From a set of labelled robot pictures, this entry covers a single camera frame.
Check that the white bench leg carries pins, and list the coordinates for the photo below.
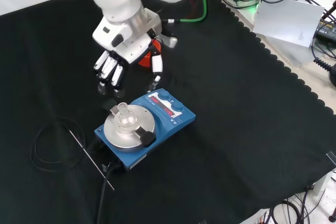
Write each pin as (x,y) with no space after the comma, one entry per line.
(324,182)

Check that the pale board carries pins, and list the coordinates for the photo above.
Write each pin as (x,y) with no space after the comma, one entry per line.
(286,19)

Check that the clear round-bottom flask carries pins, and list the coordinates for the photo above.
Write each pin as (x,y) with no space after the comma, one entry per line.
(127,120)

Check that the black cloth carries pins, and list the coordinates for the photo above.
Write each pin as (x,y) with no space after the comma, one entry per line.
(236,103)

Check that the thin steel probe rod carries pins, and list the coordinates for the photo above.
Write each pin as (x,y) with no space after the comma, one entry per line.
(90,157)

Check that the black power adapter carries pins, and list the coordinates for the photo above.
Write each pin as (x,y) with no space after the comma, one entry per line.
(326,31)

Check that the heater with blue base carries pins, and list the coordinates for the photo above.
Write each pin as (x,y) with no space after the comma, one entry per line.
(181,119)

